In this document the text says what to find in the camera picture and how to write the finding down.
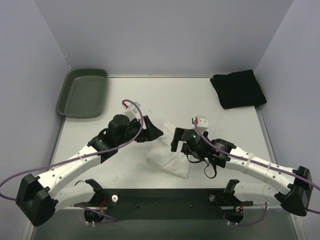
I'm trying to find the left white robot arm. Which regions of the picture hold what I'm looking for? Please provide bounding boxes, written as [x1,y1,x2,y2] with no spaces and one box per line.
[15,114,164,227]

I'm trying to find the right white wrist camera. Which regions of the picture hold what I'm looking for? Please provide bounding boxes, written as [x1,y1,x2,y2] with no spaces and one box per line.
[192,115,209,133]

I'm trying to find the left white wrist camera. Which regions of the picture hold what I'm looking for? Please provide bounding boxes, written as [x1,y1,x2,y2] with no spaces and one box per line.
[123,102,141,122]

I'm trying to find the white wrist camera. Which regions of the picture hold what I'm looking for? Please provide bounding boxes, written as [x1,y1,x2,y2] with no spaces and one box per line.
[123,102,141,122]
[192,115,209,133]

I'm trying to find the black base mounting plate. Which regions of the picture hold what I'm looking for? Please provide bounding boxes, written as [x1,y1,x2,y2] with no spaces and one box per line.
[81,188,253,221]

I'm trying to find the white t-shirt with robot print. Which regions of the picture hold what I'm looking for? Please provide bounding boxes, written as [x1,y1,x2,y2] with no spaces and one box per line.
[146,120,191,179]

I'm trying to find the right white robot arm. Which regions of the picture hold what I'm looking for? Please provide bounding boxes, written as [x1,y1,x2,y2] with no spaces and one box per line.
[170,127,313,217]

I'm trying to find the black t-shirt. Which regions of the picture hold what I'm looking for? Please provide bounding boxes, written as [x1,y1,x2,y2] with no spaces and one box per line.
[210,69,267,110]

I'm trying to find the dark green plastic tray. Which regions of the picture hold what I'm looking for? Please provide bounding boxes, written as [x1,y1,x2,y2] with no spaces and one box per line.
[56,68,108,119]

